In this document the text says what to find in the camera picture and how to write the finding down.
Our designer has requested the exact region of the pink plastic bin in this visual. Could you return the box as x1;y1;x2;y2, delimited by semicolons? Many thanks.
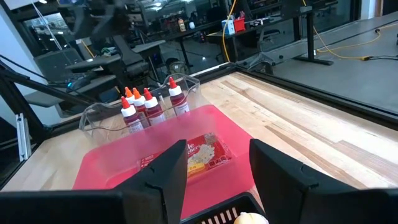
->
72;104;261;220

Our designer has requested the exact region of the grey office desk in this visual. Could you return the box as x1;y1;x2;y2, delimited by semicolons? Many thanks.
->
24;53;123;108

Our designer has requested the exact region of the red popcorn bag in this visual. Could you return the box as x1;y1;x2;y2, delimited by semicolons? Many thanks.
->
136;133;234;180

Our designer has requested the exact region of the silver frame bracket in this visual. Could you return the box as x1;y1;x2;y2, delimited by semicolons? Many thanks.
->
15;113;32;162

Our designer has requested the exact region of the black office chair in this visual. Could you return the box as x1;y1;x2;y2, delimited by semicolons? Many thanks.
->
110;34;152;83

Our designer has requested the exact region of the blue white box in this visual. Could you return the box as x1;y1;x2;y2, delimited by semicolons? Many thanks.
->
221;19;236;35

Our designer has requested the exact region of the clear plastic bin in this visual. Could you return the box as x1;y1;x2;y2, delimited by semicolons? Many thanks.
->
78;73;202;147

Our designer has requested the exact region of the black office desk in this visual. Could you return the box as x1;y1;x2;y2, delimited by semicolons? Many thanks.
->
206;0;335;67

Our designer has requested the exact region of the yellow extension cable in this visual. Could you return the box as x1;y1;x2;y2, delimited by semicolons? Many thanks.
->
221;0;238;62
312;26;382;61

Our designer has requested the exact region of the black plastic basket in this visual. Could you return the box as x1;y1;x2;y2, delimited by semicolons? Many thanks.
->
179;191;268;224

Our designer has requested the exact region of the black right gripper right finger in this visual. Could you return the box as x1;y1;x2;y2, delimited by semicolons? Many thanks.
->
249;138;355;224

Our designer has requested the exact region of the red desk container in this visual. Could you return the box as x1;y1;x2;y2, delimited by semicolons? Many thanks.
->
233;17;247;33

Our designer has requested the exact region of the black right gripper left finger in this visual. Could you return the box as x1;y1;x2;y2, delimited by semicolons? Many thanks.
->
116;139;188;224

